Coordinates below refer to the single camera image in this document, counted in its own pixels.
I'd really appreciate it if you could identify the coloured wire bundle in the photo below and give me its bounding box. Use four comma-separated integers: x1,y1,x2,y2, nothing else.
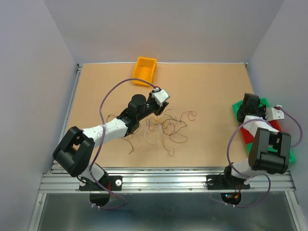
105,109,197,157

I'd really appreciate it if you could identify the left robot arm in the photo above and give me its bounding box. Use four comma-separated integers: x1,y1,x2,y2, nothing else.
52,90,170,190

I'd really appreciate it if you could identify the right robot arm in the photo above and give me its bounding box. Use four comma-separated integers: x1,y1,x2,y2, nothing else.
221,93,291,188

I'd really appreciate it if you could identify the far green plastic bin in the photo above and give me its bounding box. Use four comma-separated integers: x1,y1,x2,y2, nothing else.
232,98,271,117

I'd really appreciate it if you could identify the green plastic bin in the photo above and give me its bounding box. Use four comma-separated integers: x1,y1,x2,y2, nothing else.
246,143,296,168
232,98,271,117

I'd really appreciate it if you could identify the red plastic bin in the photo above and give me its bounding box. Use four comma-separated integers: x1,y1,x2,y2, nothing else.
240,120,282,150

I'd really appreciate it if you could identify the yellow plastic bin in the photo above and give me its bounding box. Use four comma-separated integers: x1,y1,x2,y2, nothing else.
133,56,157,84

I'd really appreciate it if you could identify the near green plastic bin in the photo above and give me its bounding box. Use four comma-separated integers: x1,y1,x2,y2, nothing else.
246,143,296,168

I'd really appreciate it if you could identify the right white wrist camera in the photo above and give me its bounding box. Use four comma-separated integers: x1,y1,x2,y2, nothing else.
265,105,285,121

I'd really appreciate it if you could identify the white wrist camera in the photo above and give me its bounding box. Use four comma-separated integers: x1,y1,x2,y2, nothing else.
265,105,285,121
151,87,170,107

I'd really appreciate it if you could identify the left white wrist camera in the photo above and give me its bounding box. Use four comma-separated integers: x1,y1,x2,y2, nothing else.
151,87,170,107

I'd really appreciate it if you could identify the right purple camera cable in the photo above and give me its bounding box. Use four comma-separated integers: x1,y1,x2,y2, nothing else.
225,107,303,207

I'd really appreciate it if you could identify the purple camera cable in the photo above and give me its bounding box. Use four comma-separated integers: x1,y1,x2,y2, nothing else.
225,107,303,207
89,78,159,210

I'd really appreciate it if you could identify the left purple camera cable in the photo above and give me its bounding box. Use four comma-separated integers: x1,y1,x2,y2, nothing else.
89,78,159,210

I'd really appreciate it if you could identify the aluminium mounting rail frame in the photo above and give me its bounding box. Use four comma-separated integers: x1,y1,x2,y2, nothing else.
27,63,299,231

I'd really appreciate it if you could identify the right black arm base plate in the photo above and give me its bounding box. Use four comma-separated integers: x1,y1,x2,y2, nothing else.
205,174,250,190

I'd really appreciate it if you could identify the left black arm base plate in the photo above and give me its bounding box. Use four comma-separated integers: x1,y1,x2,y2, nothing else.
79,175,123,192

